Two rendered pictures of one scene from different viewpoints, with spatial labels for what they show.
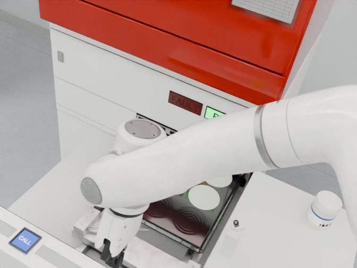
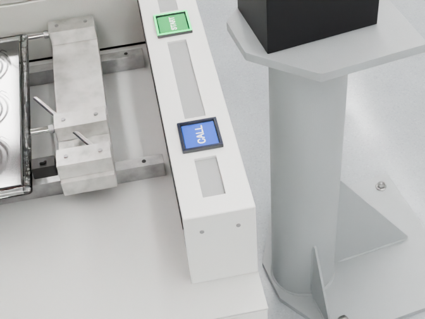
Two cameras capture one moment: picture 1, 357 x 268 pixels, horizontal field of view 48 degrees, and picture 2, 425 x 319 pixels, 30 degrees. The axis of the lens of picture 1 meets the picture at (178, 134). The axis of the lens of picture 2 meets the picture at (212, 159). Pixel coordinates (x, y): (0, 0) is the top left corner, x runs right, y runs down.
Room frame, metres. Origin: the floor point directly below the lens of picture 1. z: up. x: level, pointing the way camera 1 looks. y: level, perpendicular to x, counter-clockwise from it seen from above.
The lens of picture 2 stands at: (0.87, 1.03, 1.72)
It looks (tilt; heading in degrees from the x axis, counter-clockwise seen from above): 46 degrees down; 243
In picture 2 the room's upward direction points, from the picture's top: 5 degrees counter-clockwise
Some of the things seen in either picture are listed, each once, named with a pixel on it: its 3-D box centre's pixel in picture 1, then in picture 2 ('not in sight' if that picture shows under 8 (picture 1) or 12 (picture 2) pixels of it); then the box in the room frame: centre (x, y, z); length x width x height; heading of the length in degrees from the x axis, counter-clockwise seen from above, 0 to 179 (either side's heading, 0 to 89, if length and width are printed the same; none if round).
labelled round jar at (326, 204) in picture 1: (323, 210); not in sight; (0.76, -0.44, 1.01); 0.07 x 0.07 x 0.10
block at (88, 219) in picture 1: (87, 220); (85, 159); (0.67, 0.21, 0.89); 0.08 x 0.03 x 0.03; 160
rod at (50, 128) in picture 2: not in sight; (42, 130); (0.70, 0.11, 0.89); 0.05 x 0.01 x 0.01; 160
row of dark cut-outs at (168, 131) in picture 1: (192, 141); not in sight; (1.01, -0.05, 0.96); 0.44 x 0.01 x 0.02; 70
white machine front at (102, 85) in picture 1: (150, 106); not in sight; (1.08, 0.11, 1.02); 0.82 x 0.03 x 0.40; 70
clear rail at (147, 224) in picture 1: (144, 222); (25, 106); (0.70, 0.05, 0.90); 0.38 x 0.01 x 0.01; 70
